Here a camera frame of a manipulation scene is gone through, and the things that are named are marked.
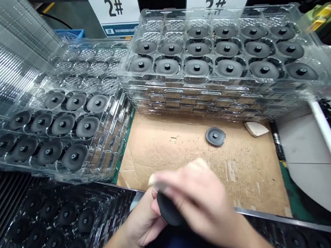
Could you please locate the yellow green tool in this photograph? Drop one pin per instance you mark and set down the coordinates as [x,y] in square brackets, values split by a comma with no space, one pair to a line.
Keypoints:
[323,13]

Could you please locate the white curved scrap piece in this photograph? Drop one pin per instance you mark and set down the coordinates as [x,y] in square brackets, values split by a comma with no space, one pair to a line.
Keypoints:
[256,129]

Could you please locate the tall stack of clear trays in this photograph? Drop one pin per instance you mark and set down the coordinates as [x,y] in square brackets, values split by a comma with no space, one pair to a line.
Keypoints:
[231,98]

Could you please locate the person's left hand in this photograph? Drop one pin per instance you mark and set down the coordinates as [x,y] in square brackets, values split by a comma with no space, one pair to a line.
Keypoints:
[139,219]

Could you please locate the group of black discs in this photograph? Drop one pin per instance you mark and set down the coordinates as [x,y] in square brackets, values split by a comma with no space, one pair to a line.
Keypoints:
[230,52]
[51,129]

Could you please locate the person's left fingers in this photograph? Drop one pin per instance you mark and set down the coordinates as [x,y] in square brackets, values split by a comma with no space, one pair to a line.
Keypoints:
[154,201]

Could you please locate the person's right hand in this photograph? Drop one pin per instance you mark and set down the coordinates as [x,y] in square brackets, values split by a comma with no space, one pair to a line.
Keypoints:
[201,199]

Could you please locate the blue plastic bin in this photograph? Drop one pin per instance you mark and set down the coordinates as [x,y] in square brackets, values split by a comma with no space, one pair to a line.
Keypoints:
[69,33]

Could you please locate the brown cardboard sheet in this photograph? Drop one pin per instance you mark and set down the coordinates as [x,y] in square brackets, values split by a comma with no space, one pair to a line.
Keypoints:
[203,161]

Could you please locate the person's right fingers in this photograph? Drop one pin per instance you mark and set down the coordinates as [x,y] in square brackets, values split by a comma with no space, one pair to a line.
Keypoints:
[174,181]

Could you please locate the black metal rod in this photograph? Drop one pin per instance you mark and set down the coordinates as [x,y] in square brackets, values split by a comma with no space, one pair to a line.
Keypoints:
[277,142]

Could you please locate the black round rubber disc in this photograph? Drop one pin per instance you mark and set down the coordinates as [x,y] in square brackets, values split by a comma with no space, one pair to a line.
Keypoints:
[216,136]
[169,211]

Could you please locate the low stack of clear trays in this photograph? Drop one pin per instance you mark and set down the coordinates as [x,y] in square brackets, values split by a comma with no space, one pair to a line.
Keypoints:
[106,141]

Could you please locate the green mat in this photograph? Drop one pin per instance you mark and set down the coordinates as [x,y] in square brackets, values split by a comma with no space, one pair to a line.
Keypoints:
[291,198]

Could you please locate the white plastic bin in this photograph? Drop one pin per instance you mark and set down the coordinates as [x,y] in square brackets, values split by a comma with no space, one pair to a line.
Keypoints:
[308,152]

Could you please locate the pile of empty clear trays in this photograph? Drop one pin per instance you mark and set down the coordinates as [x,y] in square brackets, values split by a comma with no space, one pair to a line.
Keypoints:
[8,61]

